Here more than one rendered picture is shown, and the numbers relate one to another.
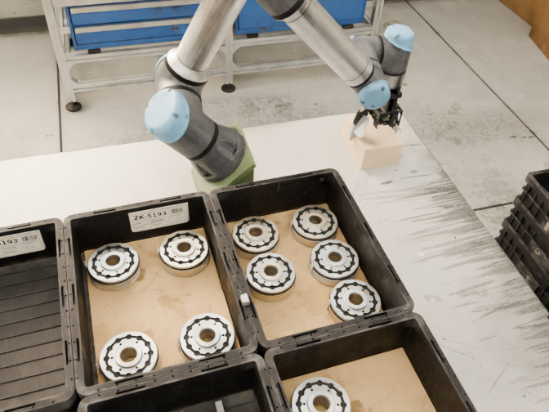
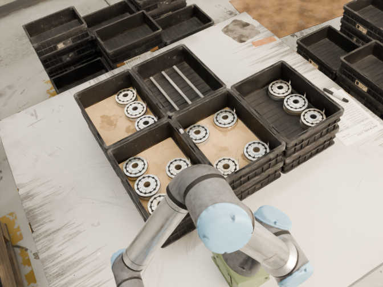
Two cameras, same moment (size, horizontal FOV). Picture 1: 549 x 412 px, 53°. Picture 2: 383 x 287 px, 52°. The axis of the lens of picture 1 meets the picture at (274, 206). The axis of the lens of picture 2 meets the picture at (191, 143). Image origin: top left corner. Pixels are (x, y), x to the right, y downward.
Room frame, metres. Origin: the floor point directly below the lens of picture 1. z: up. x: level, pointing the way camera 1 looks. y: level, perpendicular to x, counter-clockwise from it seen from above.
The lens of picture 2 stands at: (1.60, 0.03, 2.15)
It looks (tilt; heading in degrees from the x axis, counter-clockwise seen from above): 51 degrees down; 178
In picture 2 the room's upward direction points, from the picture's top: 10 degrees counter-clockwise
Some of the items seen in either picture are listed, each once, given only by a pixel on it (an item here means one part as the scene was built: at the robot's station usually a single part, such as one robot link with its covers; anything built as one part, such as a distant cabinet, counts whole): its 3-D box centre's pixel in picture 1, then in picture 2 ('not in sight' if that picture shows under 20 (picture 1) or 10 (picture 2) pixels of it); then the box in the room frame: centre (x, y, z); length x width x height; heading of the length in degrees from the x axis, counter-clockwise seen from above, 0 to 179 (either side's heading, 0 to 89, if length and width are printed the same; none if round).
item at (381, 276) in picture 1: (301, 263); (163, 175); (0.71, -0.07, 0.87); 0.40 x 0.30 x 0.11; 21
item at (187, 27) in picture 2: not in sight; (183, 41); (-0.85, 0.20, 0.31); 0.40 x 0.30 x 0.34; 110
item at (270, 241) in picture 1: (255, 234); not in sight; (0.79, 0.04, 0.86); 0.10 x 0.10 x 0.01
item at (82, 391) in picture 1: (153, 280); (225, 131); (0.60, 0.21, 0.92); 0.40 x 0.30 x 0.02; 21
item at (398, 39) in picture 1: (395, 49); not in sight; (1.28, -0.28, 1.05); 0.09 x 0.08 x 0.11; 101
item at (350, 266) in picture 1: (334, 258); (147, 185); (0.73, -0.14, 0.86); 0.10 x 0.10 x 0.01
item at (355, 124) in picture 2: not in sight; (342, 114); (0.46, 0.80, 0.70); 0.33 x 0.23 x 0.01; 20
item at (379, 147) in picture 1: (370, 140); not in sight; (1.30, -0.27, 0.74); 0.16 x 0.12 x 0.07; 20
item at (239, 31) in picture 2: not in sight; (240, 29); (-0.32, 0.51, 0.71); 0.22 x 0.19 x 0.01; 20
